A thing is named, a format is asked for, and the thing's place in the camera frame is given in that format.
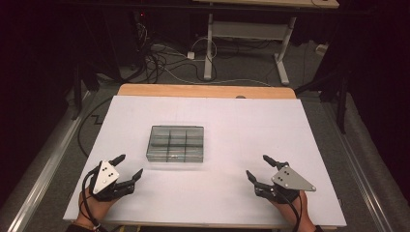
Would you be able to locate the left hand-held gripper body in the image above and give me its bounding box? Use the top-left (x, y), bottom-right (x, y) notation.
top-left (88, 159), bottom-right (136, 203)

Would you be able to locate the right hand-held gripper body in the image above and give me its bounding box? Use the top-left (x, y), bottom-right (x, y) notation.
top-left (254, 162), bottom-right (317, 205)

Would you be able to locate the clear plastic compartment box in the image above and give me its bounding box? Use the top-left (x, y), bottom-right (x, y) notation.
top-left (145, 125), bottom-right (205, 163)

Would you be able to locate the person's left hand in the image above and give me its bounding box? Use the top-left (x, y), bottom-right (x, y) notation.
top-left (76, 188), bottom-right (118, 224)

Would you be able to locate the person's right hand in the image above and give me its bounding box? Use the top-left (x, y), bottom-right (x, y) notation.
top-left (272, 190), bottom-right (315, 231)

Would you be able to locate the white board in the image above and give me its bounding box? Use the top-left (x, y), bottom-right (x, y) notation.
top-left (63, 95), bottom-right (347, 228)

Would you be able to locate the black metal stand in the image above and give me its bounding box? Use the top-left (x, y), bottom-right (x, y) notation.
top-left (71, 61), bottom-right (102, 121)
top-left (294, 64), bottom-right (353, 135)

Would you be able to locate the small white box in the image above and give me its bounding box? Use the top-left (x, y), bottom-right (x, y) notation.
top-left (315, 43), bottom-right (330, 56)

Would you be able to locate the white-framed desk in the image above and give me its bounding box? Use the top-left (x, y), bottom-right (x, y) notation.
top-left (192, 0), bottom-right (340, 87)

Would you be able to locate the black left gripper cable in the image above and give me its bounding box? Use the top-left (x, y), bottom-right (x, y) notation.
top-left (80, 168), bottom-right (103, 231)

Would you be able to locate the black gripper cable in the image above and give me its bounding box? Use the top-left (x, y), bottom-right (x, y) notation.
top-left (276, 188), bottom-right (303, 232)
top-left (80, 168), bottom-right (103, 231)

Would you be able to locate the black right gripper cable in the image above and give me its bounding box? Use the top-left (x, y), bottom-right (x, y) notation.
top-left (276, 188), bottom-right (303, 232)

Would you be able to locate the long black floor cable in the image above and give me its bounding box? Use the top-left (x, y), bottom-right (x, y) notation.
top-left (76, 96), bottom-right (114, 159)

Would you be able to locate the aluminium rail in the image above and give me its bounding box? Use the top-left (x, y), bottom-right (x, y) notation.
top-left (324, 101), bottom-right (395, 232)
top-left (6, 91), bottom-right (92, 232)

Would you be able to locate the tangle of black cables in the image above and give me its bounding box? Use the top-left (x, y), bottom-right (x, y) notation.
top-left (129, 18), bottom-right (208, 85)

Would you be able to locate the white cable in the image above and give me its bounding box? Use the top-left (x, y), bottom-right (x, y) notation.
top-left (161, 36), bottom-right (273, 88)

